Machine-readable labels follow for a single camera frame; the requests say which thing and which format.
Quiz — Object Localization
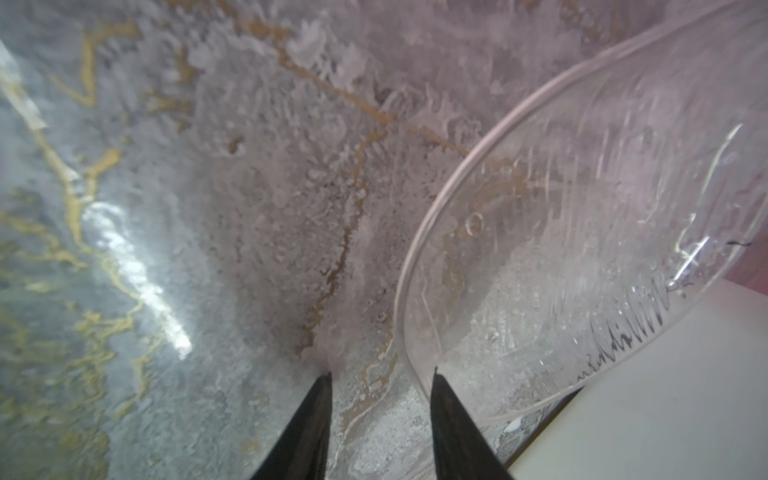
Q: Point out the white plastic bin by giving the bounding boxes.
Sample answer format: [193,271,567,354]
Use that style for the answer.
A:
[512,281,767,479]

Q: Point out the large clear glass plate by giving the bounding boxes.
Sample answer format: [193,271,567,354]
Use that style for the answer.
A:
[394,1,767,425]

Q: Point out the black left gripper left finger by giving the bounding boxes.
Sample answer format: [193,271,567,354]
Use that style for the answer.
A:
[251,372,333,480]

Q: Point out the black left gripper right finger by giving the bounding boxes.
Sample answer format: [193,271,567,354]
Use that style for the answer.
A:
[430,371,513,480]

